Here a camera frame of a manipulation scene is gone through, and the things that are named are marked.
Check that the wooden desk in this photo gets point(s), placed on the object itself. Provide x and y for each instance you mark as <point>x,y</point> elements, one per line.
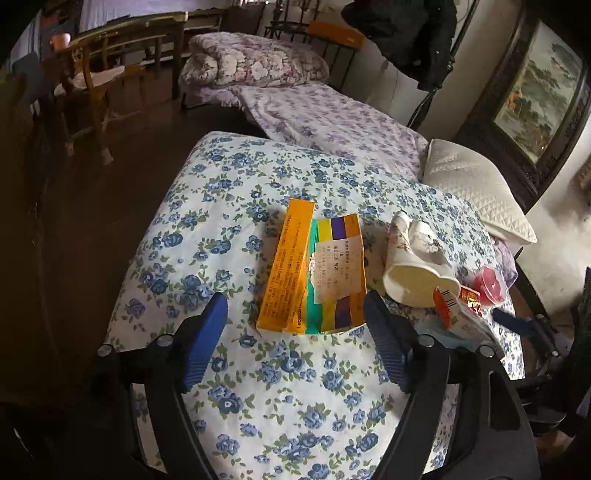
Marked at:
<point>168,33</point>

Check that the red round container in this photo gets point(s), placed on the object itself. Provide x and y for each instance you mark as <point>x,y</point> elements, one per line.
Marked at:
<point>491,286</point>

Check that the purple floral cloth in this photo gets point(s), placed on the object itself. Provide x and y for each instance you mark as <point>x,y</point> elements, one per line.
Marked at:
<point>506,261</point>

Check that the white barcode box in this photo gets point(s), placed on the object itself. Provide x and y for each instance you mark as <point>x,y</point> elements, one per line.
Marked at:
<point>462,322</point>

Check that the orange cardboard box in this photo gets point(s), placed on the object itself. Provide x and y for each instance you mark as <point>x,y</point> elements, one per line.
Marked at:
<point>317,282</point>

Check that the blue floral bedsheet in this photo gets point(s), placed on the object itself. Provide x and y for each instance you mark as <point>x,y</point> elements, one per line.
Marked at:
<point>280,405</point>

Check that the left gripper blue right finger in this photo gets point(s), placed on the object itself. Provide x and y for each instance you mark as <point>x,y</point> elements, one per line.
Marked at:
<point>394,339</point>

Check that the framed landscape painting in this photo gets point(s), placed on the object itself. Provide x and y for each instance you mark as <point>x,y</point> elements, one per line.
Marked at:
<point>532,111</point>

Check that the wooden chair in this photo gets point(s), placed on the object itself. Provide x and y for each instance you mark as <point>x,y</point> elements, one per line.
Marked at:
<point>85,74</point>

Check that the dark hanging jacket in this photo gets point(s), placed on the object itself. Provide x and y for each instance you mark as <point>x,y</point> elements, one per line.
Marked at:
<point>414,35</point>

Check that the folded floral comforter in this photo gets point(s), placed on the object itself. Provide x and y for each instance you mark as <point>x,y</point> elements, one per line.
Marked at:
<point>220,60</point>

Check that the white quilted pillow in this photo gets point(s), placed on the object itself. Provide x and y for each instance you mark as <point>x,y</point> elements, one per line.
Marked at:
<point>455,169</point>

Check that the small red candy wrapper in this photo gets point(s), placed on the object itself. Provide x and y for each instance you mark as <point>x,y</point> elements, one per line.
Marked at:
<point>472,299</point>

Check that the cream paper cup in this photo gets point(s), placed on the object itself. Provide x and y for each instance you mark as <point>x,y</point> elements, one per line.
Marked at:
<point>416,264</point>

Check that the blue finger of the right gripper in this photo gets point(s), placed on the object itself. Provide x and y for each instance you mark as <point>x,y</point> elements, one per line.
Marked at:
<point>521,327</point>

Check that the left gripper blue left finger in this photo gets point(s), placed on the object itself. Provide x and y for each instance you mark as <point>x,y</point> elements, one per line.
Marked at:
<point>200,340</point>

